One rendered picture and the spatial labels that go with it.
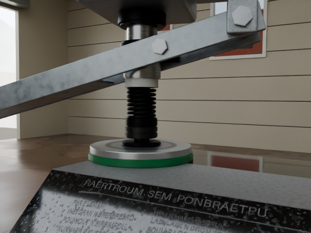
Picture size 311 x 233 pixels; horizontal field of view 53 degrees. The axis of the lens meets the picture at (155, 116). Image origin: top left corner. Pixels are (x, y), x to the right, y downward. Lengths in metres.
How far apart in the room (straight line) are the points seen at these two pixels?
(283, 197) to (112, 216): 0.23
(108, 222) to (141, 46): 0.32
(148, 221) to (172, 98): 6.97
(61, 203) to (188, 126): 6.76
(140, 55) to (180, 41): 0.08
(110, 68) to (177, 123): 6.74
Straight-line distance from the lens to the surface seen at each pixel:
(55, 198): 0.53
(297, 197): 0.44
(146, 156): 0.56
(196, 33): 0.58
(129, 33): 0.65
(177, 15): 0.69
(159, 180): 0.48
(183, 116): 7.26
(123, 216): 0.45
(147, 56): 0.59
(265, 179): 0.52
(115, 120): 8.25
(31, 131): 8.56
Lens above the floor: 0.99
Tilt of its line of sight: 3 degrees down
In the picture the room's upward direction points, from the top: 1 degrees clockwise
